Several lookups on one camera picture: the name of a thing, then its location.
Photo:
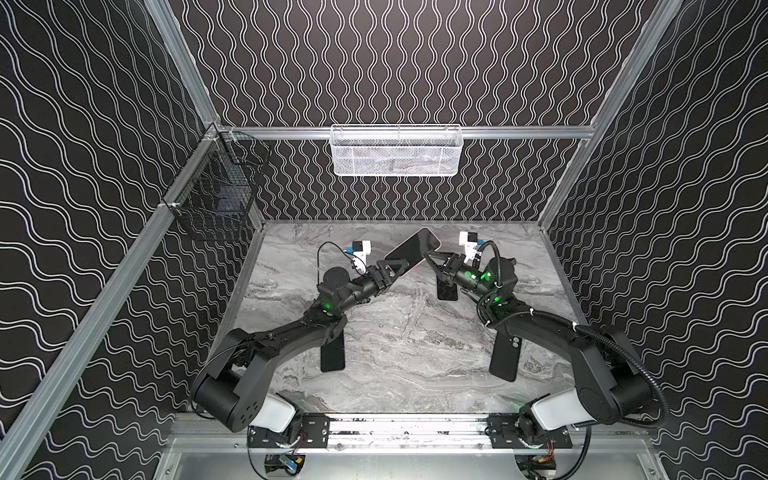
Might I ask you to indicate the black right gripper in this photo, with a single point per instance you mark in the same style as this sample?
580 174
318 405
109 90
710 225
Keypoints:
448 267

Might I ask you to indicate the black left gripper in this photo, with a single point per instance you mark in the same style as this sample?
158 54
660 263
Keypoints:
381 275

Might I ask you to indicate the black phone purple edge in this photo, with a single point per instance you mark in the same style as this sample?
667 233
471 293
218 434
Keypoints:
413 251

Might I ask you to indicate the white smartphone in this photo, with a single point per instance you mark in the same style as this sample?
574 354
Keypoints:
447 291

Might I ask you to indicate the black phone blue edge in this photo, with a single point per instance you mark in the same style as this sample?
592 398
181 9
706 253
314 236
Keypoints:
332 355

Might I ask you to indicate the black phone case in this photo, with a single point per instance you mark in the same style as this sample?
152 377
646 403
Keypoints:
505 357

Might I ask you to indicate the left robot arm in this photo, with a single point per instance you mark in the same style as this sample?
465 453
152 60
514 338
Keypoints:
233 386

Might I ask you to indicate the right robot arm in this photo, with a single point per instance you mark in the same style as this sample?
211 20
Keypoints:
611 383

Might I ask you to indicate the aluminium back crossbar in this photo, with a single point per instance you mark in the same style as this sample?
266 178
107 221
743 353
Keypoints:
410 131

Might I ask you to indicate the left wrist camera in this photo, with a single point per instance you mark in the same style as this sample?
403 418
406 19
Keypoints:
360 250

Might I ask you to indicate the white wire mesh basket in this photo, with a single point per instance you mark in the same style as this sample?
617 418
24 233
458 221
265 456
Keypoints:
396 157

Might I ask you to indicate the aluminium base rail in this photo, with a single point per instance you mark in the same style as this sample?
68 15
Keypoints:
376 434

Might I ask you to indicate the black wire mesh basket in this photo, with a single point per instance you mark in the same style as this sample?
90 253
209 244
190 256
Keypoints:
216 206

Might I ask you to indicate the aluminium corner post right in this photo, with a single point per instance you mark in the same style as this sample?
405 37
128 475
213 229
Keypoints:
644 47

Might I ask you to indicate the aluminium corner post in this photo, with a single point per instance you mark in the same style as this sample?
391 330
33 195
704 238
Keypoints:
644 47
170 30

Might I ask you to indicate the aluminium corner post left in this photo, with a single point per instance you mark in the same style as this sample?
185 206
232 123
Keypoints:
170 30

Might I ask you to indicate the aluminium left side rail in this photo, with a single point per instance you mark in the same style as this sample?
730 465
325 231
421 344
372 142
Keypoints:
28 431

